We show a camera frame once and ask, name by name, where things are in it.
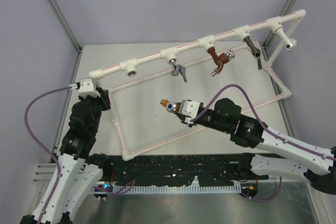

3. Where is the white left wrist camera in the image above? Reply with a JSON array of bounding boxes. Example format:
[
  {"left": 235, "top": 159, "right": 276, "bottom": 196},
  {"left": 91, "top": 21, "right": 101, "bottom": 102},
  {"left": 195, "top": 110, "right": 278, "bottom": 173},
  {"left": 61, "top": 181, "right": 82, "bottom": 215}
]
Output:
[{"left": 68, "top": 78, "right": 100, "bottom": 98}]

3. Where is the white PVC pipe frame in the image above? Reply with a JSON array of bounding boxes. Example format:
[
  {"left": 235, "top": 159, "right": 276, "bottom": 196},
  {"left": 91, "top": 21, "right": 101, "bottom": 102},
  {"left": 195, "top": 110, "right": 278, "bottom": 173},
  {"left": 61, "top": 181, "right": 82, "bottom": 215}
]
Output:
[{"left": 88, "top": 9, "right": 307, "bottom": 162}]

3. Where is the brown water faucet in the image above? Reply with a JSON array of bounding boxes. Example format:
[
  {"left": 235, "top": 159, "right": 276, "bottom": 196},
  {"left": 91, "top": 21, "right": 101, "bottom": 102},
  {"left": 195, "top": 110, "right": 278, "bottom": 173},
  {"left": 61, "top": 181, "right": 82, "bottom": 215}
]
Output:
[{"left": 207, "top": 47, "right": 235, "bottom": 77}]

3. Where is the chrome lever faucet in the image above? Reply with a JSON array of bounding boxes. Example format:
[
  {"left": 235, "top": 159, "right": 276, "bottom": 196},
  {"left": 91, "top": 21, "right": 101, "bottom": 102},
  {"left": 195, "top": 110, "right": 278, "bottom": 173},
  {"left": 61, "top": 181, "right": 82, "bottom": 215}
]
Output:
[{"left": 170, "top": 59, "right": 187, "bottom": 83}]

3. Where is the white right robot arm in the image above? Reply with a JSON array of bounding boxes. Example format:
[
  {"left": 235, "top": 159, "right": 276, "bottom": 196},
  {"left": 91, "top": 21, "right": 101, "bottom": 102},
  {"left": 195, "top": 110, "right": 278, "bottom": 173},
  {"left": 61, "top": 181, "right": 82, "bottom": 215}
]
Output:
[{"left": 165, "top": 98, "right": 335, "bottom": 195}]

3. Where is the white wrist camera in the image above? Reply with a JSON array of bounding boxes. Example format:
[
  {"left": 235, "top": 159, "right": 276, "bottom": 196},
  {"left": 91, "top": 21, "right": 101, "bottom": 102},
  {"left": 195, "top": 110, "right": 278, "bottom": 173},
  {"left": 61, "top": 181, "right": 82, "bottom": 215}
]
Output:
[
  {"left": 68, "top": 78, "right": 100, "bottom": 98},
  {"left": 179, "top": 100, "right": 201, "bottom": 127}
]

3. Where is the dark grey lever faucet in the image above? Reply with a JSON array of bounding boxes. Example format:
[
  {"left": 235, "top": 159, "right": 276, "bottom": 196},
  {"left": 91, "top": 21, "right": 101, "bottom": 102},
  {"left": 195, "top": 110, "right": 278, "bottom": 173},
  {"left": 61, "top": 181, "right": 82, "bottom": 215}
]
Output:
[{"left": 243, "top": 36, "right": 263, "bottom": 70}]

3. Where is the yellow water faucet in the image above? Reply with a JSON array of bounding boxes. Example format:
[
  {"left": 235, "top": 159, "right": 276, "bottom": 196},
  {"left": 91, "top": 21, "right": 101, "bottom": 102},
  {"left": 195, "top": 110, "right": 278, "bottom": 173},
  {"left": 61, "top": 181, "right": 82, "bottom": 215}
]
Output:
[{"left": 160, "top": 99, "right": 180, "bottom": 113}]

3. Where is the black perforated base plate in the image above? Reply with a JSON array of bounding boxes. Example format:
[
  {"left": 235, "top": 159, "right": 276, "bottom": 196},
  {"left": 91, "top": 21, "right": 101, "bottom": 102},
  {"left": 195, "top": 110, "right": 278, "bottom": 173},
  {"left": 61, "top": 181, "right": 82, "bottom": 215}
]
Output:
[{"left": 84, "top": 154, "right": 268, "bottom": 187}]

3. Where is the aluminium front rail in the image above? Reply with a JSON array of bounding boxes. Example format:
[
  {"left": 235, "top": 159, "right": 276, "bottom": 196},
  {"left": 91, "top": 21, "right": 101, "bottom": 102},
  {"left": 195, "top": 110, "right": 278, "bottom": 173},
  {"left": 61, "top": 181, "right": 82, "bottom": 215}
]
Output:
[{"left": 33, "top": 163, "right": 87, "bottom": 185}]

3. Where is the white chrome-tipped faucet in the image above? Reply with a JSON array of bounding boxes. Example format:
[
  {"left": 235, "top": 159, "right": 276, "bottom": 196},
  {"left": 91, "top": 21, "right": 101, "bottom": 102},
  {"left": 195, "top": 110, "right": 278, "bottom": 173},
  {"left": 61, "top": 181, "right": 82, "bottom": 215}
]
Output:
[{"left": 277, "top": 29, "right": 297, "bottom": 50}]

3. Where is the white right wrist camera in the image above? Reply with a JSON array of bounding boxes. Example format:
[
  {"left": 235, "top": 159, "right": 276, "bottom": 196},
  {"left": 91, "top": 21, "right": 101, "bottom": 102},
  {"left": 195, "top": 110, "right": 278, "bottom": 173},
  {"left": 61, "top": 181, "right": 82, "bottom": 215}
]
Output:
[{"left": 179, "top": 100, "right": 201, "bottom": 127}]

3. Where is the white slotted cable duct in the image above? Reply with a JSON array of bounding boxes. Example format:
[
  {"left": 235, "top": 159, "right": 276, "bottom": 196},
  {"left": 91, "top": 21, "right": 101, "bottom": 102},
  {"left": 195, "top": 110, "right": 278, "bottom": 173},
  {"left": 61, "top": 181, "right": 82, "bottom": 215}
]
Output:
[{"left": 93, "top": 184, "right": 242, "bottom": 196}]

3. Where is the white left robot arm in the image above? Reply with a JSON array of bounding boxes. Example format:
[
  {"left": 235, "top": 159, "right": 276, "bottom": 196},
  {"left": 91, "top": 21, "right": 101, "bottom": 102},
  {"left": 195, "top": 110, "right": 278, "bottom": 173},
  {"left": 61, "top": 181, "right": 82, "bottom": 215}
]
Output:
[{"left": 21, "top": 87, "right": 112, "bottom": 223}]

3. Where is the aluminium frame post left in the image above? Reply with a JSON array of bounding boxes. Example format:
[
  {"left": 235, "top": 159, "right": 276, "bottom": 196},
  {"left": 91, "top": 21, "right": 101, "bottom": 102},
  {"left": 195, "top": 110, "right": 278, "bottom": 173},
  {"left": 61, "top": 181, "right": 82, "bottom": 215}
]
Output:
[{"left": 47, "top": 0, "right": 82, "bottom": 53}]

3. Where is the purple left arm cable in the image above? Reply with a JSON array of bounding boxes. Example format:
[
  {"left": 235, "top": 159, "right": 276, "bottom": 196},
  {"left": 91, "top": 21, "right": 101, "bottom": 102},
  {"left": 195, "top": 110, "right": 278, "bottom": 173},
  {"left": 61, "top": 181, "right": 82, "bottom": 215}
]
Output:
[{"left": 24, "top": 87, "right": 137, "bottom": 224}]

